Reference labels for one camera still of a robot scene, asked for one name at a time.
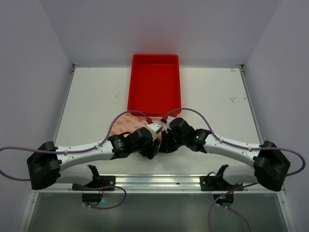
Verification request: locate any pink tulip mesh laundry bag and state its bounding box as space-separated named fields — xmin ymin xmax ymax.
xmin=110 ymin=113 xmax=167 ymax=145

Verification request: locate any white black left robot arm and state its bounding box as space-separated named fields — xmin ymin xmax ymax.
xmin=27 ymin=123 xmax=162 ymax=190

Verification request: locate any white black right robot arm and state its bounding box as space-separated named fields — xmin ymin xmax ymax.
xmin=159 ymin=116 xmax=291 ymax=191

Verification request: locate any red plastic tray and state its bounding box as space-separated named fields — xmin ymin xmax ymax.
xmin=127 ymin=54 xmax=182 ymax=117

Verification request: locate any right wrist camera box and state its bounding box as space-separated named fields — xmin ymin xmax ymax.
xmin=160 ymin=116 xmax=175 ymax=131

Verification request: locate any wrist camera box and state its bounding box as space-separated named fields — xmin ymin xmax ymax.
xmin=146 ymin=122 xmax=162 ymax=135
xmin=160 ymin=116 xmax=175 ymax=131

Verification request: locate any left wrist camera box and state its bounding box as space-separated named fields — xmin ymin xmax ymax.
xmin=146 ymin=122 xmax=162 ymax=135

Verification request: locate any aluminium mounting rail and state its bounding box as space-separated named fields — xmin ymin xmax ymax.
xmin=72 ymin=174 xmax=244 ymax=194

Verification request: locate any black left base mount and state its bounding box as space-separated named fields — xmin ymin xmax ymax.
xmin=72 ymin=175 xmax=116 ymax=205

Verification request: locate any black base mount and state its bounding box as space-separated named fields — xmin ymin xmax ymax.
xmin=72 ymin=175 xmax=116 ymax=205
xmin=199 ymin=172 xmax=234 ymax=207

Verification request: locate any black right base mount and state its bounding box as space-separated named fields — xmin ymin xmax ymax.
xmin=199 ymin=172 xmax=234 ymax=207

